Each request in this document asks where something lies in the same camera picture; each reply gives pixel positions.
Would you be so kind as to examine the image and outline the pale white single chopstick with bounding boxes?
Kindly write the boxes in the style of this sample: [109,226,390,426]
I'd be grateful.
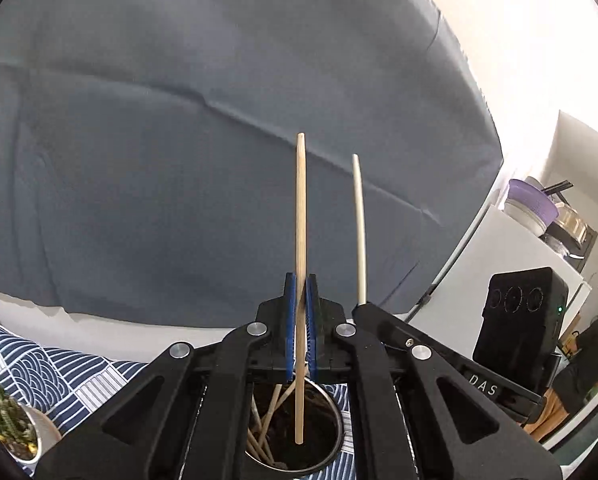
[351,154,370,307]

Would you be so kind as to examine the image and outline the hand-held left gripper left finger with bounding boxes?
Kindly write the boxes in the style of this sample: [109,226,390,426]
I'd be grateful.
[34,272,300,480]

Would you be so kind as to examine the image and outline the bunch of wooden chopsticks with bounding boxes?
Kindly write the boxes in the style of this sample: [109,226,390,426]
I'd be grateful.
[248,384,306,462]

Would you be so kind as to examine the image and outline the black cup with steel rim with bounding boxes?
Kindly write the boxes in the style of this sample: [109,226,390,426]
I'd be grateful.
[243,377,346,477]

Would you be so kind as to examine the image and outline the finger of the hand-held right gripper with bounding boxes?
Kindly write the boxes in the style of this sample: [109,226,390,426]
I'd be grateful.
[351,302,462,377]

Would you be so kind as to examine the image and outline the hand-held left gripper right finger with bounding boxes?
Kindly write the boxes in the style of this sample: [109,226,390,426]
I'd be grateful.
[304,274,562,480]

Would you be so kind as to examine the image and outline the steel pot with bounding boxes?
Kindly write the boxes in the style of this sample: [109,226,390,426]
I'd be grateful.
[548,203,592,246]

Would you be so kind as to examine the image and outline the white refrigerator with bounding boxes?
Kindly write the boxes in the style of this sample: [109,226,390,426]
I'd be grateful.
[406,204,598,361]

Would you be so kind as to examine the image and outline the potted succulent in white pot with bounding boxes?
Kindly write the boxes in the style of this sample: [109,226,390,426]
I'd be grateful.
[0,372,62,467]

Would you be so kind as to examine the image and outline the plain single wood chopstick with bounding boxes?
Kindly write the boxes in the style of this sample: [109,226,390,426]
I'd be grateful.
[293,132,311,446]

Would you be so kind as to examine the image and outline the grey fabric cover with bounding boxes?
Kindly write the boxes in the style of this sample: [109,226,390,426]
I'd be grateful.
[0,0,505,331]

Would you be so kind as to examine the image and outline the stack of bowls and pots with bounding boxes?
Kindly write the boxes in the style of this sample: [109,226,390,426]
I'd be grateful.
[504,178,566,232]

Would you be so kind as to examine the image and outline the blue white patterned tablecloth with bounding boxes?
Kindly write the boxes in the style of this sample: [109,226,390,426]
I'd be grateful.
[0,310,360,480]

